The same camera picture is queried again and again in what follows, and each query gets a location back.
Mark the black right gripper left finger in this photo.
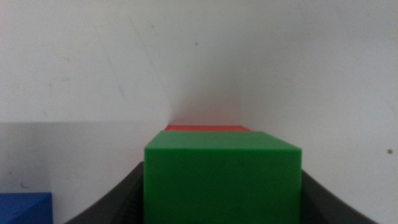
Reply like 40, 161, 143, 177
63, 161, 146, 224

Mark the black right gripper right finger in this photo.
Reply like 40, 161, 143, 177
300, 170, 379, 224

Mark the blue cube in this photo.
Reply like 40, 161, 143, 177
0, 192, 53, 224

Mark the green cube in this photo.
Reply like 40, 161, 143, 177
143, 130, 302, 224

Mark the red cube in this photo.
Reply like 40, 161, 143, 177
164, 124, 252, 133

